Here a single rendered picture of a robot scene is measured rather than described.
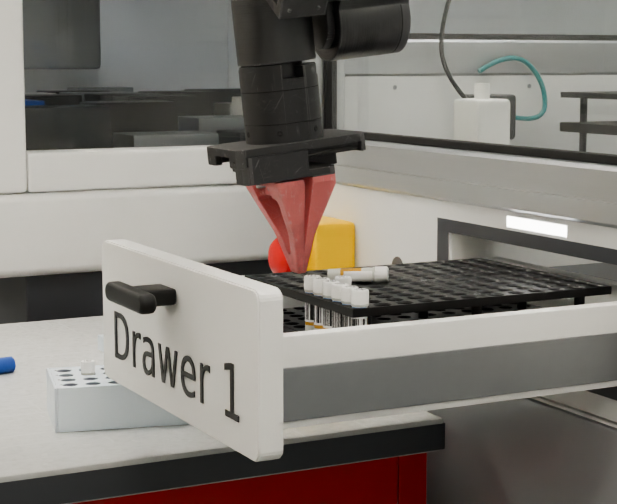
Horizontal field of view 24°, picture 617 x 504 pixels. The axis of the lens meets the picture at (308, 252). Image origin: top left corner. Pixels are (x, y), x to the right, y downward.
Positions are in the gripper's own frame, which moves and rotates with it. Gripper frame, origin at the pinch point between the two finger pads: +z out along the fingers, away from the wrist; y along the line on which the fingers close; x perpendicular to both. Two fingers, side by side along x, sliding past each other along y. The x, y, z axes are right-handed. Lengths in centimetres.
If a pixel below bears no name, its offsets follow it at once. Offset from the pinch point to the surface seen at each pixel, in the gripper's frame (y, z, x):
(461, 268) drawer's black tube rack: 16.2, 3.8, 3.8
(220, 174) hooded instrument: 26, 3, 80
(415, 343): 1.9, 4.2, -13.6
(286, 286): -0.3, 2.1, 1.8
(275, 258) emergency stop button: 11.8, 5.7, 31.9
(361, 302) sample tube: 0.1, 1.7, -9.8
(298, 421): -7.3, 7.6, -13.9
